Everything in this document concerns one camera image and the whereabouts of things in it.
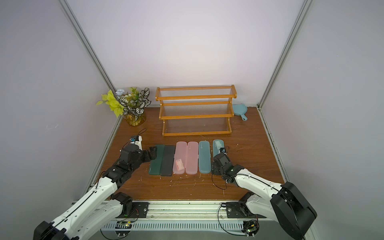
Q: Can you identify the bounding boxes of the orange three-tier shelf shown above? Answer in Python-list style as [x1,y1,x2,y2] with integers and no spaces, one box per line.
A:
[155,85,237,137]

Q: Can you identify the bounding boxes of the right connector board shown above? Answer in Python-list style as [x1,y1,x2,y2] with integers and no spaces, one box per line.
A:
[242,220,260,238]

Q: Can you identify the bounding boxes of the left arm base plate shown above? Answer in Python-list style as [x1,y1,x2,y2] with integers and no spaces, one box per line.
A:
[118,202,150,219]

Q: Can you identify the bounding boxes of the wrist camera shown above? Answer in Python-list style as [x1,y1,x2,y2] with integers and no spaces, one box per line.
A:
[219,147,228,155]
[130,135,143,150]

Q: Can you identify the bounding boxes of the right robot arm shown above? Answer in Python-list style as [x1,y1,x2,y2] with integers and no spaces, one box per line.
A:
[213,153,318,240]

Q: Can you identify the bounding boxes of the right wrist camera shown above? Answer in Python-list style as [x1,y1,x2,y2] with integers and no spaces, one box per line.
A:
[219,147,228,155]

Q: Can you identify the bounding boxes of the base cable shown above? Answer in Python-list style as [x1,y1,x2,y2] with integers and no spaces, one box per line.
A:
[99,215,136,240]
[217,203,244,237]

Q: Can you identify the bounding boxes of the teal handled dish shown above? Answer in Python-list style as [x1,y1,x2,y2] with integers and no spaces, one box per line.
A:
[233,104,248,121]

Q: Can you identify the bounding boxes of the potted plant in vase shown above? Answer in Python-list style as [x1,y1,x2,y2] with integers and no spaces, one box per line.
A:
[96,88,152,127]

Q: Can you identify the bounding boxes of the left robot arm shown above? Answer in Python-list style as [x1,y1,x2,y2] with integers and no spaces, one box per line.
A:
[33,144,157,240]

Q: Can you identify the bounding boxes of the dark green pencil case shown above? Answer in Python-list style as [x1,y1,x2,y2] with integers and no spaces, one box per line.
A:
[149,145,165,176]

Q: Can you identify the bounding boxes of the left base cable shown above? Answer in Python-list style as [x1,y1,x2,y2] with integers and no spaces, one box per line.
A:
[99,215,136,240]

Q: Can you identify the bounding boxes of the left connector board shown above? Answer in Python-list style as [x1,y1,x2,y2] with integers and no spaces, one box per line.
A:
[115,221,133,239]

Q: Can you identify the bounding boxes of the aluminium front rail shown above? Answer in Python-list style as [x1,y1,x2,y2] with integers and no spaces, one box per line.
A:
[71,199,312,222]

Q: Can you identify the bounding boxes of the black pencil case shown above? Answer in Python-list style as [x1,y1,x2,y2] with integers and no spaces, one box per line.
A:
[160,145,176,177]

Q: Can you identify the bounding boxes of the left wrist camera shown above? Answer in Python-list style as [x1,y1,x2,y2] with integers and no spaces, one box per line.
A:
[130,135,143,150]

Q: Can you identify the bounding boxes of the right base cable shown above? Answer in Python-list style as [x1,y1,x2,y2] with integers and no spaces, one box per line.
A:
[217,203,244,237]

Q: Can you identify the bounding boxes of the connector board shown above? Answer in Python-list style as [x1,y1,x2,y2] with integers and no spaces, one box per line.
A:
[115,221,133,239]
[242,220,260,238]

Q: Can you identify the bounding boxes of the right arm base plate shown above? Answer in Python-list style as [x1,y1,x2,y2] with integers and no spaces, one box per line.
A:
[224,202,266,219]

